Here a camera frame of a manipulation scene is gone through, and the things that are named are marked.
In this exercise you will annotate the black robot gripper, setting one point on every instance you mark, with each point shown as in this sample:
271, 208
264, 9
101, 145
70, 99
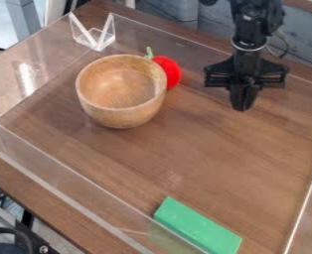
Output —
256, 72

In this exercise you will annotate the red plush strawberry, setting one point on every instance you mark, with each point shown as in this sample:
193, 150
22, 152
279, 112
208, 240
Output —
169, 67

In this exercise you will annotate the wooden bowl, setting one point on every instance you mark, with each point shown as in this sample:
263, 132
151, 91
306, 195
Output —
120, 90

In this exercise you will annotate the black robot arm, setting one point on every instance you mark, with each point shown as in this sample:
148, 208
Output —
256, 20

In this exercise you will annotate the green rectangular block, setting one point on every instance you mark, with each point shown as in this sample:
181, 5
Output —
204, 233

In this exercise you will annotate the clear acrylic tray enclosure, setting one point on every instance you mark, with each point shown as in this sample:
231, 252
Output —
93, 181

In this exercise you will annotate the black metal table bracket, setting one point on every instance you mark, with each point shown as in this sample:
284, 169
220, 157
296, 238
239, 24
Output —
23, 225

